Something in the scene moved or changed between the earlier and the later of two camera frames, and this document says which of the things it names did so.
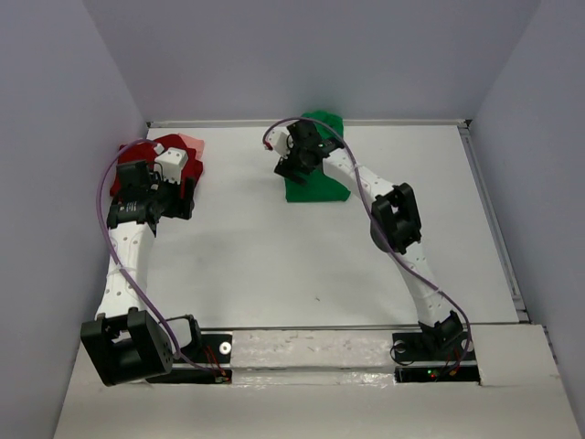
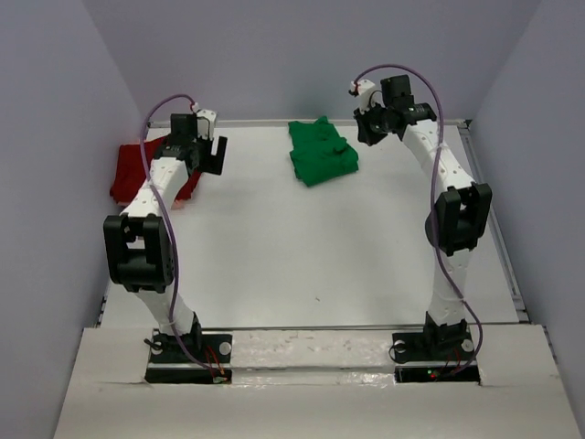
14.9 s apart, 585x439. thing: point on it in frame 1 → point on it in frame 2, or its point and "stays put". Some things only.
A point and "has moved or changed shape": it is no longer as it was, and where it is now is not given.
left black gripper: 181,208 → 213,164
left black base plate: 215,348 stays put
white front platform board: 334,385 stays put
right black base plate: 435,347 stays put
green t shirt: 321,186 has moved or changed shape
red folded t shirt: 143,150 stays put
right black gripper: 286,167 → 365,134
